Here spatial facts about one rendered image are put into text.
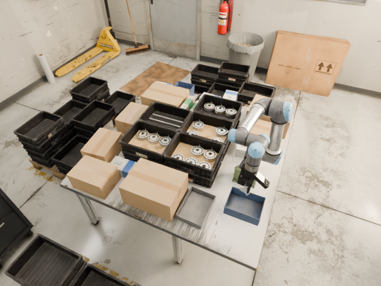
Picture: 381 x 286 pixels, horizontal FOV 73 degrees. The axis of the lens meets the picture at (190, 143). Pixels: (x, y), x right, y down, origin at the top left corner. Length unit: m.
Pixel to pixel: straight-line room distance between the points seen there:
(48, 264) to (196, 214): 1.10
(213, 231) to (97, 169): 0.97
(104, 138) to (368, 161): 3.07
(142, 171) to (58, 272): 0.89
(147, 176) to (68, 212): 1.32
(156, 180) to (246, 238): 0.73
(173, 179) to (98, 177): 0.56
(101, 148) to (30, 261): 0.94
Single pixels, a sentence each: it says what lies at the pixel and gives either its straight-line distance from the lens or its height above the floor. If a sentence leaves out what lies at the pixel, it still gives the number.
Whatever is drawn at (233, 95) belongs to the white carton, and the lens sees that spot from 2.71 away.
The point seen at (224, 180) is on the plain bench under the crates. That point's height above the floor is 0.70.
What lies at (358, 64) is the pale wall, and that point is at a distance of 4.84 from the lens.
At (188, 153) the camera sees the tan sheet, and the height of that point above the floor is 0.83.
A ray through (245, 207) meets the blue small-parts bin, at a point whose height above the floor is 1.07.
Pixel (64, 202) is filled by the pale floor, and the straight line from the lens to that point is 3.11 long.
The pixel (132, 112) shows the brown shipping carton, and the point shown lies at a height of 0.86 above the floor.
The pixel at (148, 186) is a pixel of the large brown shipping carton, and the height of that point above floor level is 0.90.
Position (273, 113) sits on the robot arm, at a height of 1.37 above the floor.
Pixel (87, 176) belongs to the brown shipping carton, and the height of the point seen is 0.86.
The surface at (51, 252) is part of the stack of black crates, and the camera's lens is 2.28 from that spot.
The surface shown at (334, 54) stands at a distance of 4.56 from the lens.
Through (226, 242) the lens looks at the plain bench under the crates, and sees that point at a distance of 1.86.
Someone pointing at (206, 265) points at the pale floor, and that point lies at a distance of 2.54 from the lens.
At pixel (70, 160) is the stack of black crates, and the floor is 0.27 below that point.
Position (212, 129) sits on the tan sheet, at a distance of 2.34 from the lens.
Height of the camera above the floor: 2.38
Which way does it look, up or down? 45 degrees down
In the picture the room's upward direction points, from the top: straight up
